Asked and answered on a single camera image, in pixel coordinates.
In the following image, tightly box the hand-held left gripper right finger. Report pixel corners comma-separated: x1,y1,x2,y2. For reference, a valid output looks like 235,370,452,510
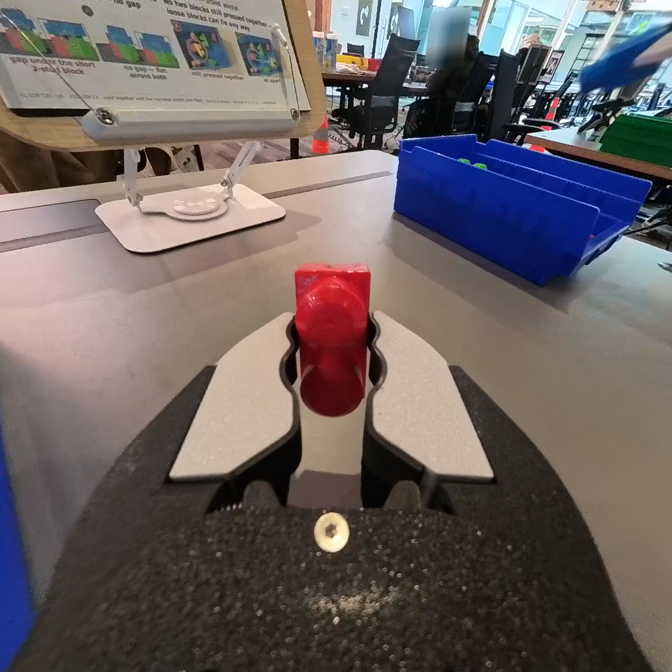
361,311,495,486

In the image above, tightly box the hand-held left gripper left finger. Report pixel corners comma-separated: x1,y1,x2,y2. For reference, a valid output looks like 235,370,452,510
168,312,304,486

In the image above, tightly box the red mega block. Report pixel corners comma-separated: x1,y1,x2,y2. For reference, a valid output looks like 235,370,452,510
294,264,371,417

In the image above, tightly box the blue storage bin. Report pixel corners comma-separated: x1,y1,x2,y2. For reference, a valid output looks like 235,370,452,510
394,134,653,287
0,420,35,657

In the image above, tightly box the blue mega block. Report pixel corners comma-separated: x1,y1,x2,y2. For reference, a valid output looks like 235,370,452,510
577,23,672,95

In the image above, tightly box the black office chair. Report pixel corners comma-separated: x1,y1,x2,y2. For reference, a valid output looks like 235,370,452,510
483,50,526,142
331,34,421,150

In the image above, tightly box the dark wooden table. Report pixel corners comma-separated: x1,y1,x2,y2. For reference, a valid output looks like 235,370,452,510
321,68,436,95

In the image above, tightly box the stack of green bins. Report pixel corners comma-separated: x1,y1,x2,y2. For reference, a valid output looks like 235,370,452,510
598,113,672,169

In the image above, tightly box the instruction board on white stand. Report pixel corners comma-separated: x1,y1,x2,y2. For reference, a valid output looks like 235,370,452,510
0,0,327,254

